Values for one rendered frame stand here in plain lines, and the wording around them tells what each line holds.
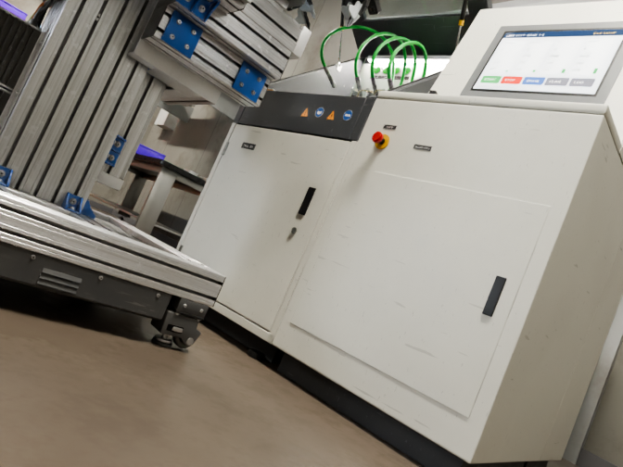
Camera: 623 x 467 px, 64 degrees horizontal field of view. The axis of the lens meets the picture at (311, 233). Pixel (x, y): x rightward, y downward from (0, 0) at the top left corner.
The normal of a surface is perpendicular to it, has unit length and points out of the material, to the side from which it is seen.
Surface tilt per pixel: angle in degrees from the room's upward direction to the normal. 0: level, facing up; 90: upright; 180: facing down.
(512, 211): 90
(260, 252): 90
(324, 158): 90
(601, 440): 90
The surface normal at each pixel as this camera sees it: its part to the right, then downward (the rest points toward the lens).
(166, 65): 0.61, 0.19
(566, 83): -0.49, -0.53
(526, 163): -0.60, -0.32
